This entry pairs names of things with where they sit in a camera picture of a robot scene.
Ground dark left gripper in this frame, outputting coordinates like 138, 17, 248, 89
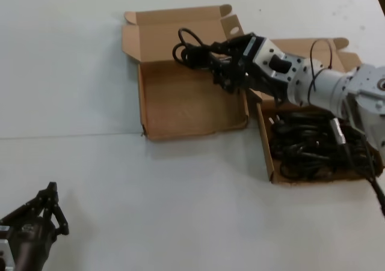
0, 181, 70, 271

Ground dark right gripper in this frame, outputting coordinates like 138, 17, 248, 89
210, 34, 289, 105

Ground cardboard box with torn corner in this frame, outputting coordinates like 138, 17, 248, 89
122, 4, 250, 142

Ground open cardboard box intact corners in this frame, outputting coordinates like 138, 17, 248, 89
246, 37, 385, 184

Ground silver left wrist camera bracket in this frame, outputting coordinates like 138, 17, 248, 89
0, 225, 14, 270

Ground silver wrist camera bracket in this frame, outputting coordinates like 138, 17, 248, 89
251, 38, 303, 85
0, 225, 14, 270

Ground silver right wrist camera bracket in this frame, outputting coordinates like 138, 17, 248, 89
251, 38, 303, 85

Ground black power cable grey-pronged plug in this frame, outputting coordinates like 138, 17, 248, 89
268, 110, 334, 135

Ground thin black looped arm cable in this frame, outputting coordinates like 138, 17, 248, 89
309, 39, 334, 93

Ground black cable with silver connector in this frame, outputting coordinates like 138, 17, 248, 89
329, 117, 385, 218

